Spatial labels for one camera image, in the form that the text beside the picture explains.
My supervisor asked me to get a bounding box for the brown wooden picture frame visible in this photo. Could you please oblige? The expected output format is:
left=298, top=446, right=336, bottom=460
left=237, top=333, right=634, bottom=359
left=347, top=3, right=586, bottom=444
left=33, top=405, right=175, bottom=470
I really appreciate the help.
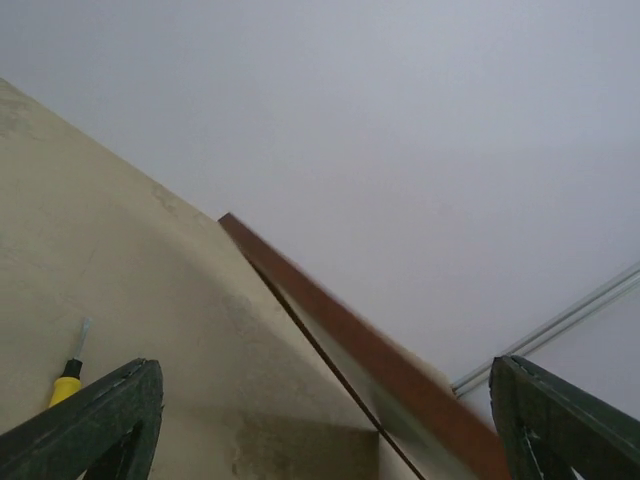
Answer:
left=218, top=213, right=510, bottom=479

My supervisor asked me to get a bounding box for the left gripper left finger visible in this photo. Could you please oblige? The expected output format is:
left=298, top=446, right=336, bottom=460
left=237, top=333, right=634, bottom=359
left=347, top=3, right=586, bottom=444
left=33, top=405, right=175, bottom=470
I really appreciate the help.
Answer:
left=1, top=359, right=163, bottom=479

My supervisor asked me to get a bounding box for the right aluminium corner post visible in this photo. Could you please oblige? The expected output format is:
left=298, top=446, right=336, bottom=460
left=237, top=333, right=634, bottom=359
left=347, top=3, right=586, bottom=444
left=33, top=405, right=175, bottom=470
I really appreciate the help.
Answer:
left=451, top=264, right=639, bottom=402

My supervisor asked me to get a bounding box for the yellow handled screwdriver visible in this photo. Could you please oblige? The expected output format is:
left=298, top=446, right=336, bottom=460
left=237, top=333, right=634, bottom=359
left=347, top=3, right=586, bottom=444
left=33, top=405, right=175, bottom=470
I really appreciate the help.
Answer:
left=48, top=317, right=91, bottom=408

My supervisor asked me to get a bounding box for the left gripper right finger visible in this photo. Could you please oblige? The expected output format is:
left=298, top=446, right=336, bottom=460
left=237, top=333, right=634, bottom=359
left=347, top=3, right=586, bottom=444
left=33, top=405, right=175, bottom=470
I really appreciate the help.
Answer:
left=489, top=355, right=639, bottom=479

